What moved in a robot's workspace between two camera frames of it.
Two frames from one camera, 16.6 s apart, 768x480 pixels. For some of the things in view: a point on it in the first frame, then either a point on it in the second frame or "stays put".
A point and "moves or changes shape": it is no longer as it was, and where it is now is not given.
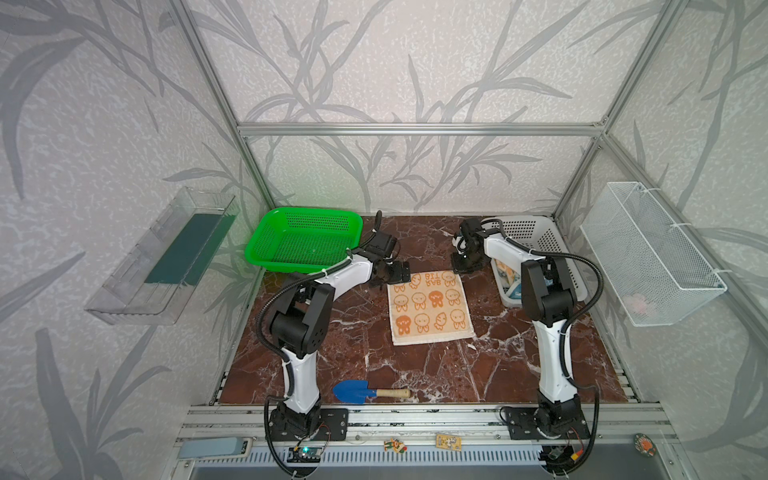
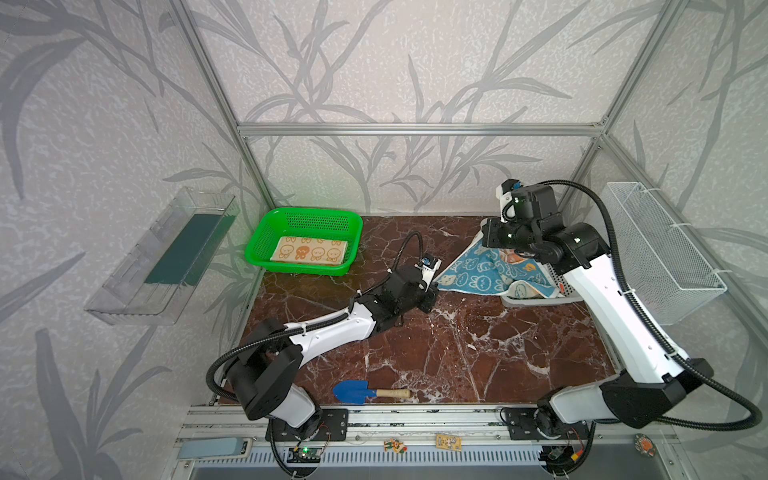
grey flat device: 209,448 stays put
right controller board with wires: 561,459 stays put
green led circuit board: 304,454 stays put
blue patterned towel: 509,279 moves or changes shape
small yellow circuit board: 449,442 stays put
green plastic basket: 309,240 stays put
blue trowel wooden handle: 358,391 stays put
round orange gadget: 645,445 stays put
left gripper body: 396,271 → 424,293
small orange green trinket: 395,445 stays put
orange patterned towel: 430,308 → 310,250
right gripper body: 466,261 → 498,235
